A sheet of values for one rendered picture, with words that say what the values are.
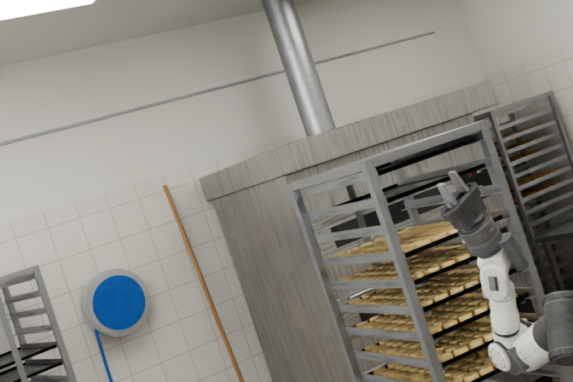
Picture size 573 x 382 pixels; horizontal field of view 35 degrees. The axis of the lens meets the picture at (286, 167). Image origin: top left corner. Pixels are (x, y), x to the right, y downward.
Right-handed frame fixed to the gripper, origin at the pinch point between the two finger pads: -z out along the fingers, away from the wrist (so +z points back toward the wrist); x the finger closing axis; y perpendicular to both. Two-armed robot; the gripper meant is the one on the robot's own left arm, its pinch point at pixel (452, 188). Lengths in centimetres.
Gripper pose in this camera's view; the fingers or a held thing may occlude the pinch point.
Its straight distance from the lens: 214.5
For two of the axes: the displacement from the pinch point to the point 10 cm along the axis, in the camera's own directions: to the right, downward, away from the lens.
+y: 5.5, -0.5, -8.3
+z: 5.3, 7.9, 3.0
